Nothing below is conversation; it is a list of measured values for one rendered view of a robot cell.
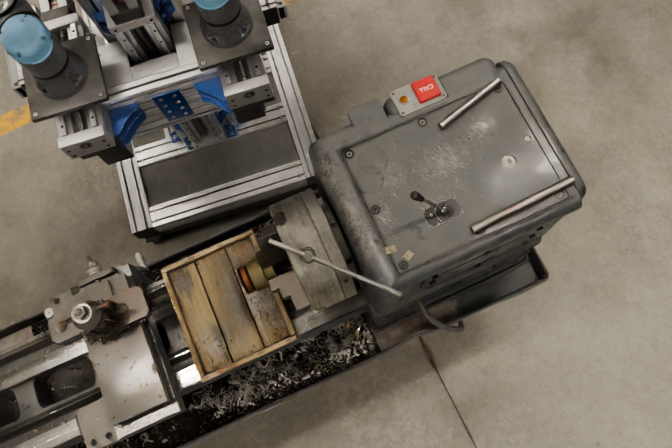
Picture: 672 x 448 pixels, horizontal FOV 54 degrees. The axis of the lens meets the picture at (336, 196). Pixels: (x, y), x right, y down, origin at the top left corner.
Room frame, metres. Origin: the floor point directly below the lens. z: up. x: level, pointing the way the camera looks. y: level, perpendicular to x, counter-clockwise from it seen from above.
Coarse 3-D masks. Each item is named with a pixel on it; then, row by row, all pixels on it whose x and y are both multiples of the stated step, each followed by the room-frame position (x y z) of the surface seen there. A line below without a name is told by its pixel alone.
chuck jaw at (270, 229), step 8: (280, 216) 0.47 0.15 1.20; (272, 224) 0.46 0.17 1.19; (280, 224) 0.45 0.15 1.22; (264, 232) 0.44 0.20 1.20; (272, 232) 0.44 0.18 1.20; (264, 240) 0.43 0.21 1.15; (280, 240) 0.42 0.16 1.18; (264, 248) 0.41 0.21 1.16; (272, 248) 0.40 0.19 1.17; (280, 248) 0.40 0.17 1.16; (264, 256) 0.39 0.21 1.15; (272, 256) 0.39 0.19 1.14; (280, 256) 0.39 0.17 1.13; (264, 264) 0.38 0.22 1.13; (272, 264) 0.37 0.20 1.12
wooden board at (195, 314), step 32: (192, 256) 0.49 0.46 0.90; (224, 256) 0.48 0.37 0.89; (192, 288) 0.40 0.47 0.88; (224, 288) 0.38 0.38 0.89; (192, 320) 0.30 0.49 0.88; (224, 320) 0.29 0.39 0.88; (256, 320) 0.27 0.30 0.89; (288, 320) 0.25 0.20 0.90; (192, 352) 0.21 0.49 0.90; (224, 352) 0.19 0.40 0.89; (256, 352) 0.18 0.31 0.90
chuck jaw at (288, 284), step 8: (288, 272) 0.35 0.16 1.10; (272, 280) 0.34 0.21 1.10; (280, 280) 0.33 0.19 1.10; (288, 280) 0.33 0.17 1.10; (296, 280) 0.32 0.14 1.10; (272, 288) 0.31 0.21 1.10; (280, 288) 0.31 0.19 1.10; (288, 288) 0.31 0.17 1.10; (296, 288) 0.30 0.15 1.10; (288, 296) 0.29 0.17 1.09; (296, 296) 0.28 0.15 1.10; (304, 296) 0.28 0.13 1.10; (296, 304) 0.26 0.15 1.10; (304, 304) 0.26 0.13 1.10
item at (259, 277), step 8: (256, 256) 0.41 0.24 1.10; (248, 264) 0.39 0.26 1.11; (256, 264) 0.38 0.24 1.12; (240, 272) 0.37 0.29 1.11; (248, 272) 0.37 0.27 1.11; (256, 272) 0.36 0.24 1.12; (264, 272) 0.36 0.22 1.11; (272, 272) 0.36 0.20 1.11; (248, 280) 0.34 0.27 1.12; (256, 280) 0.34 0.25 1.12; (264, 280) 0.34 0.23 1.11; (248, 288) 0.33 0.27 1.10; (256, 288) 0.32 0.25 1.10; (264, 288) 0.32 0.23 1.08
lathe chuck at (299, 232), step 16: (272, 208) 0.51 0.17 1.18; (288, 208) 0.49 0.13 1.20; (304, 208) 0.48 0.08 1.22; (288, 224) 0.44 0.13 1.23; (304, 224) 0.43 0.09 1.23; (288, 240) 0.40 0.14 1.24; (304, 240) 0.39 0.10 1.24; (320, 240) 0.39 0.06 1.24; (288, 256) 0.36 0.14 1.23; (320, 256) 0.35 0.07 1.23; (304, 272) 0.32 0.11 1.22; (320, 272) 0.31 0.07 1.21; (304, 288) 0.28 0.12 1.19; (320, 288) 0.28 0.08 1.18; (336, 288) 0.27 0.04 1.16; (320, 304) 0.25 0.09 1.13
